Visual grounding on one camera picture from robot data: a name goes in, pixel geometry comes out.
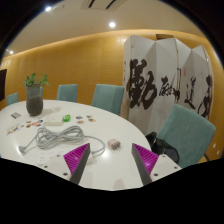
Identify teal chairs group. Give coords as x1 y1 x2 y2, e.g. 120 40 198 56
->
6 83 126 116

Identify ceiling air conditioner vent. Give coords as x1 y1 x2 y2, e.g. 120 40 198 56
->
80 0 128 11

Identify grey coiled power cable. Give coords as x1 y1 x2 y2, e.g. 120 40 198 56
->
18 124 107 157

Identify beige charger block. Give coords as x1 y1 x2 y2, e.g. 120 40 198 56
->
106 137 123 152

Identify round ceiling lights group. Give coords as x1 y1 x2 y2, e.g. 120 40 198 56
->
8 5 117 56

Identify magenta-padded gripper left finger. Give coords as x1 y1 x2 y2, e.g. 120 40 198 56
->
40 142 92 186

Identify white power strip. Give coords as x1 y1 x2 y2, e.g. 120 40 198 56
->
34 148 98 165

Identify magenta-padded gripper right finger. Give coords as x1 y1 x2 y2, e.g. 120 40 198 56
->
131 142 183 186

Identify grey table socket panel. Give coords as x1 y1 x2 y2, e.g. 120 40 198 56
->
10 112 23 120

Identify black wall television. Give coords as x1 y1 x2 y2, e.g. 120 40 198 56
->
0 68 8 101

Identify white calligraphy folding screen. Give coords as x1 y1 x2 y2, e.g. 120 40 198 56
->
121 34 215 136

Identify potted plant in grey vase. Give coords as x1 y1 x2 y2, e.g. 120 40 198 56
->
23 72 50 117

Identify teal chair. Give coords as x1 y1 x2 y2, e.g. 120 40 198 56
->
156 103 217 169

